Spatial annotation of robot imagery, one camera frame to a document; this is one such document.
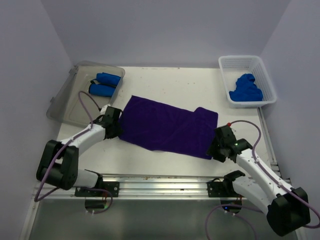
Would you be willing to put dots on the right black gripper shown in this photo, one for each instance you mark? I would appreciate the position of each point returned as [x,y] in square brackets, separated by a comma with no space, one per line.
[212,151]

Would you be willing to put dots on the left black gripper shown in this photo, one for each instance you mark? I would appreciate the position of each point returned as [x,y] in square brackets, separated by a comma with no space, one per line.
[116,133]

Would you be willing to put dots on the purple towel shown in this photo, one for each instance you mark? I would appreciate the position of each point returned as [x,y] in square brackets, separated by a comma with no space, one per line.
[157,126]

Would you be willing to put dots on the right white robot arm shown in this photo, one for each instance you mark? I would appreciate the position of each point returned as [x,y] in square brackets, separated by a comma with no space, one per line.
[284,206]

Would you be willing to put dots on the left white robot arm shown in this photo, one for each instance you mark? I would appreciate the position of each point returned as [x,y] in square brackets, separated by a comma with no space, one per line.
[59,164]

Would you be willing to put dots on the rolled blue towel lower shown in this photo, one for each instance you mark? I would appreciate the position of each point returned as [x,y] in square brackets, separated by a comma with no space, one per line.
[101,90]

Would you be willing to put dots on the rolled blue towel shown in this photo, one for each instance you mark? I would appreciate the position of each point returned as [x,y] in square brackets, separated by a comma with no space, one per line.
[101,90]
[108,79]

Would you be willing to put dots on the clear plastic bin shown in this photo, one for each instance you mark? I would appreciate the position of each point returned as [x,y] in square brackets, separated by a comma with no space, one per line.
[72,103]

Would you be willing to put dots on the rolled blue towel upper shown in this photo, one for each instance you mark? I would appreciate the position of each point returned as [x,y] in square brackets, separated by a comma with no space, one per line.
[108,79]

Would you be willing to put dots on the crumpled blue towel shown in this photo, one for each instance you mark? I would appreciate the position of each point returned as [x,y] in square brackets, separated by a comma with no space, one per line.
[246,90]

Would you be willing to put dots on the white plastic basket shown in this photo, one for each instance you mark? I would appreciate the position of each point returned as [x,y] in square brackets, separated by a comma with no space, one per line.
[234,66]

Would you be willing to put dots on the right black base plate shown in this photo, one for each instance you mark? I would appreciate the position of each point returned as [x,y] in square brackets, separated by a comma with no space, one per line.
[217,189]

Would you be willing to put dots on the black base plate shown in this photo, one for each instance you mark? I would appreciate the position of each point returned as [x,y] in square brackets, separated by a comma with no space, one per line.
[217,189]
[105,189]

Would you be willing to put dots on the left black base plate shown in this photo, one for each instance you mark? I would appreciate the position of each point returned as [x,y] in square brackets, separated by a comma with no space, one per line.
[105,189]

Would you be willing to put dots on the aluminium mounting rail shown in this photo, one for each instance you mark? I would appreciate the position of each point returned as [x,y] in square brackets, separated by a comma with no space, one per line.
[139,187]

